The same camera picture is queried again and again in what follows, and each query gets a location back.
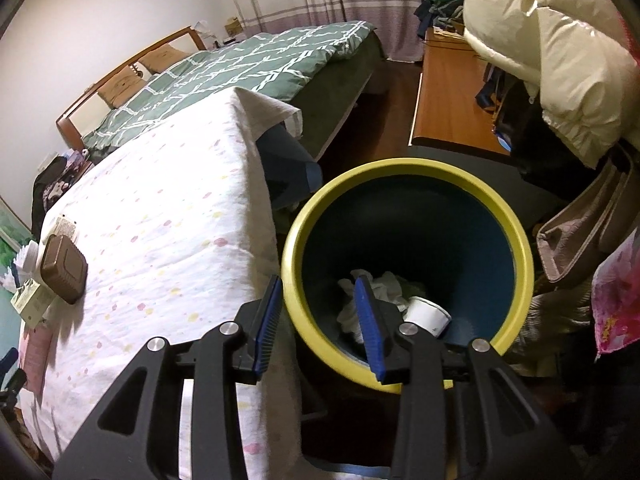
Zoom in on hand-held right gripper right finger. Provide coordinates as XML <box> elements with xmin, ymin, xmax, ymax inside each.
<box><xmin>352</xmin><ymin>277</ymin><xmax>583</xmax><ymax>480</ymax></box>

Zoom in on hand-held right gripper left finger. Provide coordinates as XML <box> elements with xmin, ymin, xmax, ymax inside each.
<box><xmin>52</xmin><ymin>274</ymin><xmax>286</xmax><ymax>480</ymax></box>

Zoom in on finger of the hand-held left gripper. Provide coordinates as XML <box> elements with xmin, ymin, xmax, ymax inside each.
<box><xmin>0</xmin><ymin>352</ymin><xmax>28</xmax><ymax>411</ymax></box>

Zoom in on white tissues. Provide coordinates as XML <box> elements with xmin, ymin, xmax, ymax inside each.
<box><xmin>336</xmin><ymin>269</ymin><xmax>428</xmax><ymax>343</ymax></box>

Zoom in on white floral paper cup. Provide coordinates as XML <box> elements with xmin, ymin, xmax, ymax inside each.
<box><xmin>402</xmin><ymin>296</ymin><xmax>452</xmax><ymax>338</ymax></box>

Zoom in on yellow rimmed trash bin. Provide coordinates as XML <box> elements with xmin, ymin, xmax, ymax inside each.
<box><xmin>281</xmin><ymin>158</ymin><xmax>537</xmax><ymax>395</ymax></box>

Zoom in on pink box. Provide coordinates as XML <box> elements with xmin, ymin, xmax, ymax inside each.
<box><xmin>20</xmin><ymin>332</ymin><xmax>53</xmax><ymax>396</ymax></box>

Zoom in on small printed carton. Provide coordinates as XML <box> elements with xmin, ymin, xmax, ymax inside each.
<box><xmin>11</xmin><ymin>280</ymin><xmax>55</xmax><ymax>328</ymax></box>

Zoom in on brown square container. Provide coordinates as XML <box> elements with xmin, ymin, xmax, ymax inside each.
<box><xmin>40</xmin><ymin>235</ymin><xmax>88</xmax><ymax>305</ymax></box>

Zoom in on white dotted tablecloth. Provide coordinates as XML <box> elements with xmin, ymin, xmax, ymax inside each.
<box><xmin>17</xmin><ymin>87</ymin><xmax>303</xmax><ymax>480</ymax></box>

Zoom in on dark blue table cover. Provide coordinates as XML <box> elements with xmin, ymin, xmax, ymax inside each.
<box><xmin>257</xmin><ymin>125</ymin><xmax>323</xmax><ymax>211</ymax></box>

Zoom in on dark clothes pile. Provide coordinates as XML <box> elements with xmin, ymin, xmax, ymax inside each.
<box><xmin>32</xmin><ymin>152</ymin><xmax>96</xmax><ymax>231</ymax></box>

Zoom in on beige bag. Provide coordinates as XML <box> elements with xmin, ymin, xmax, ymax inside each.
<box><xmin>535</xmin><ymin>160</ymin><xmax>640</xmax><ymax>283</ymax></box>

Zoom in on wooden desk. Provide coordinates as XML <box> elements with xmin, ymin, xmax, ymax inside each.
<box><xmin>407</xmin><ymin>27</ymin><xmax>516</xmax><ymax>163</ymax></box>

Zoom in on wooden bed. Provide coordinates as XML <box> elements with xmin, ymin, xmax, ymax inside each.
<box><xmin>56</xmin><ymin>20</ymin><xmax>386</xmax><ymax>161</ymax></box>

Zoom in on pink floral cloth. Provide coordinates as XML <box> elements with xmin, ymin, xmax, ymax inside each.
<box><xmin>590</xmin><ymin>232</ymin><xmax>640</xmax><ymax>356</ymax></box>

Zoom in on brown pillow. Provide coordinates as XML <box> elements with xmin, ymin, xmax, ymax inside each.
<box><xmin>97</xmin><ymin>62</ymin><xmax>146</xmax><ymax>108</ymax></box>
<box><xmin>139</xmin><ymin>45</ymin><xmax>193</xmax><ymax>73</ymax></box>

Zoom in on pile of mixed clothes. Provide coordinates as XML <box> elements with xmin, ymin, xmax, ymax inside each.
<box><xmin>412</xmin><ymin>0</ymin><xmax>476</xmax><ymax>36</ymax></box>

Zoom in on cream puffer jacket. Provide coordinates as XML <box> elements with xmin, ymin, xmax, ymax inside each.
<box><xmin>462</xmin><ymin>0</ymin><xmax>638</xmax><ymax>168</ymax></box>

